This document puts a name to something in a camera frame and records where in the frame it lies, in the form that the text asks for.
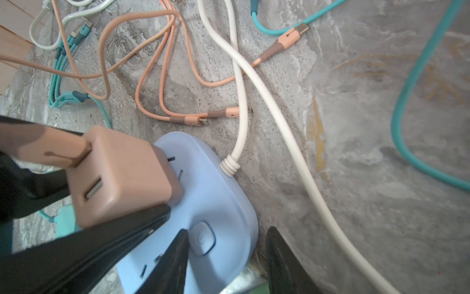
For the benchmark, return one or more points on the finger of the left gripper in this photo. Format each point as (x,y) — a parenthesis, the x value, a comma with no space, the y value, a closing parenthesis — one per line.
(169,275)

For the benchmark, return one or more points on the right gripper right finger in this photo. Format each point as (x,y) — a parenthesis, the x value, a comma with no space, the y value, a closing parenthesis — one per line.
(286,275)

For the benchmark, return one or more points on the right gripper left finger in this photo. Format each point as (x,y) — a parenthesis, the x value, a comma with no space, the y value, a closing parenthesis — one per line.
(73,264)

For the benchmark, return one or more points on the teal plug from blue strip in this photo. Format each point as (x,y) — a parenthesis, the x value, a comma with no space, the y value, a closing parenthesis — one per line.
(65,221)

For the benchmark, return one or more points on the blue power strip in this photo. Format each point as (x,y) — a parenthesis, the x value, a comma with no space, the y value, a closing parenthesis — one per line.
(221,222)

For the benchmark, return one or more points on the pink charger plug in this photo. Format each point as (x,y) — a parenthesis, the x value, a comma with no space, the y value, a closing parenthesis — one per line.
(109,174)

